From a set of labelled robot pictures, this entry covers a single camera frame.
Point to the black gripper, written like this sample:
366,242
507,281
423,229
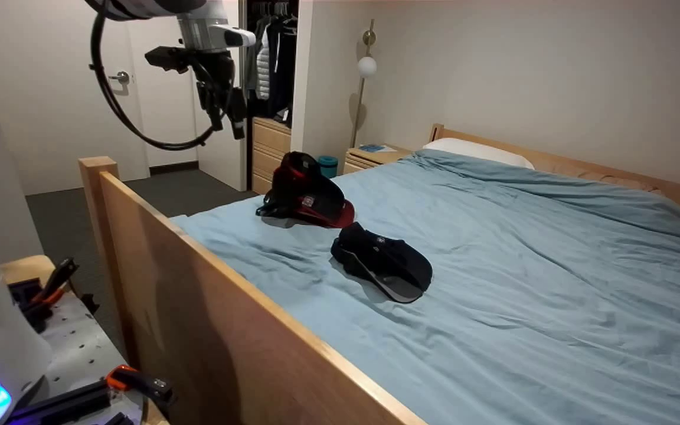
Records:
216,74

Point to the wooden dresser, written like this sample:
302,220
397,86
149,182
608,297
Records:
269,153

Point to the hanging clothes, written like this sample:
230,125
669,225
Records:
273,61

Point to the teal bin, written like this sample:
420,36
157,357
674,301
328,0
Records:
326,165

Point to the wooden nightstand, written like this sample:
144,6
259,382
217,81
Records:
366,159

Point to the blue book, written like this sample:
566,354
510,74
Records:
371,146

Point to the white door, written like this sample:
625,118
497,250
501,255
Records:
65,101

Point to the wooden bed footboard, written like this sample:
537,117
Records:
200,314

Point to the black shoe near edge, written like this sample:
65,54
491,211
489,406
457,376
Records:
384,259

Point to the white pillow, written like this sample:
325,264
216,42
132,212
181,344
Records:
473,150

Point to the black orange clamp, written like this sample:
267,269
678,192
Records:
51,294
141,382

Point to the wooden block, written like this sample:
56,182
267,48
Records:
26,267

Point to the black bar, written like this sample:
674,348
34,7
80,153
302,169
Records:
60,401

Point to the light blue bed sheet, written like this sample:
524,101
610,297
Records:
529,297

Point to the wooden bed headboard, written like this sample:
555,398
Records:
625,177

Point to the wall lamp with round bulb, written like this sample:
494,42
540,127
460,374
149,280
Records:
366,63

